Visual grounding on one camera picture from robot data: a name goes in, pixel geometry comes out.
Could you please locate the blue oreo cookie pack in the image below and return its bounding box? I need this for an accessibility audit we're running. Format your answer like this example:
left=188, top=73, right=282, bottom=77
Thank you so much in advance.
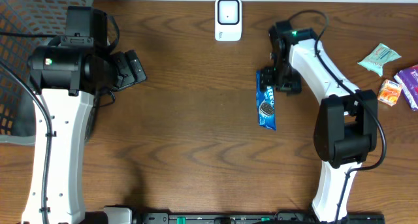
left=256, top=71, right=276, bottom=130

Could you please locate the green wet tissue pack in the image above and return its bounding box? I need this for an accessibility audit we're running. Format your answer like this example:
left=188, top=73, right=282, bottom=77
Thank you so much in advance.
left=358, top=43, right=401, bottom=77

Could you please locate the orange tissue pack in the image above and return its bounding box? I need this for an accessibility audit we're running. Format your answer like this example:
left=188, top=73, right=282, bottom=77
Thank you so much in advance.
left=378, top=80, right=402, bottom=106

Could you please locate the purple sanitary pad pack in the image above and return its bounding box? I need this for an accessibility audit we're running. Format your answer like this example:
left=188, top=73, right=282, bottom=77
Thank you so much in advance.
left=394, top=65, right=418, bottom=111

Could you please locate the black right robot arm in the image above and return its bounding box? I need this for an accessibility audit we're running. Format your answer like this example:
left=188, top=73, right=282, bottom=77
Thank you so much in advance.
left=257, top=21, right=378, bottom=223

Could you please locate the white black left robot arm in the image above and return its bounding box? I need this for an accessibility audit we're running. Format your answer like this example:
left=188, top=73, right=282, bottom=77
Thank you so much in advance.
left=21, top=6, right=146, bottom=223

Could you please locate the grey plastic mesh basket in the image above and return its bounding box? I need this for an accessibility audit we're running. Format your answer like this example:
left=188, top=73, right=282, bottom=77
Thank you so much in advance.
left=1, top=0, right=93, bottom=146

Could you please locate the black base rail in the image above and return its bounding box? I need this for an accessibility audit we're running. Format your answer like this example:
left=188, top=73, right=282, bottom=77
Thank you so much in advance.
left=130, top=212, right=385, bottom=224

